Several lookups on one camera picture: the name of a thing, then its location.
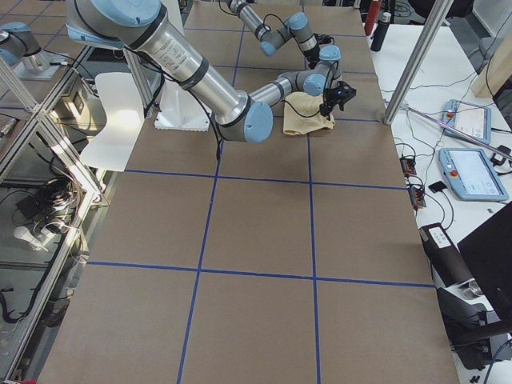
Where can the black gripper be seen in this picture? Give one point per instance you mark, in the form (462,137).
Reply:
(314,61)
(331,96)

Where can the beige long-sleeve printed shirt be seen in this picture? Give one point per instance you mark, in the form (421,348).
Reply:
(302,115)

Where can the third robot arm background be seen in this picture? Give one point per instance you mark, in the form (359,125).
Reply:
(21,50)

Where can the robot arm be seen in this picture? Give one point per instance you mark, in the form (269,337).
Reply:
(143,26)
(276,28)

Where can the red cylinder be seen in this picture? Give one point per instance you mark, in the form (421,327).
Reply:
(372,15)

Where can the black drink bottle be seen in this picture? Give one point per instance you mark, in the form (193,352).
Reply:
(380,32)

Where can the far teach pendant tablet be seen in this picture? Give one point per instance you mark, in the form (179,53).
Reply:
(468,118)

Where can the teach pendant tablet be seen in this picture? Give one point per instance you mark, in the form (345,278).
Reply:
(468,118)
(471,176)

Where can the near teach pendant tablet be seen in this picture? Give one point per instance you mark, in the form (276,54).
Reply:
(471,176)

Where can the white chair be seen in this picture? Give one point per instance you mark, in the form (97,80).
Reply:
(111,148)

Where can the black box white label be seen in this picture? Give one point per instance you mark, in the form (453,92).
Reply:
(444,255)

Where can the black monitor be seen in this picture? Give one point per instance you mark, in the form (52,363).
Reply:
(487,253)

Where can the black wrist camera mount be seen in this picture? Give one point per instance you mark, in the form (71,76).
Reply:
(342,94)

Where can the aluminium frame post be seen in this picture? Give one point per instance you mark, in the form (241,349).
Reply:
(425,39)

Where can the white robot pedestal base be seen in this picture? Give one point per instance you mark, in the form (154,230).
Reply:
(178,110)

